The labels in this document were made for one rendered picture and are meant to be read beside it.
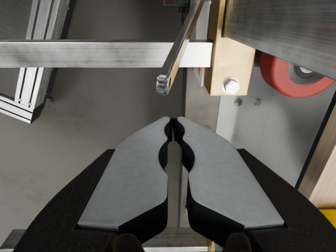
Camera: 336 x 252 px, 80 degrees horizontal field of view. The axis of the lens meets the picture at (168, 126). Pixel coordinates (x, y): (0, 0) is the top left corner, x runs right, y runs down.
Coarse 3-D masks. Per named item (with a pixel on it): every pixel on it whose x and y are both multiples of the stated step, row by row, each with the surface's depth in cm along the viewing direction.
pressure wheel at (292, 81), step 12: (264, 60) 23; (276, 60) 21; (264, 72) 23; (276, 72) 21; (288, 72) 22; (300, 72) 22; (312, 72) 22; (276, 84) 22; (288, 84) 22; (300, 84) 22; (312, 84) 22; (324, 84) 22; (288, 96) 23; (300, 96) 23
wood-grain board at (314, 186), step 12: (324, 132) 29; (324, 144) 29; (312, 156) 31; (324, 156) 29; (312, 168) 31; (324, 168) 29; (312, 180) 31; (324, 180) 30; (300, 192) 34; (312, 192) 31; (324, 192) 31; (324, 204) 33
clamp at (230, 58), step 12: (216, 0) 23; (216, 12) 23; (216, 24) 23; (216, 36) 23; (216, 48) 24; (228, 48) 24; (240, 48) 24; (252, 48) 24; (216, 60) 24; (228, 60) 24; (240, 60) 24; (252, 60) 24; (204, 72) 30; (216, 72) 25; (228, 72) 25; (240, 72) 25; (204, 84) 30; (216, 84) 26; (240, 84) 26
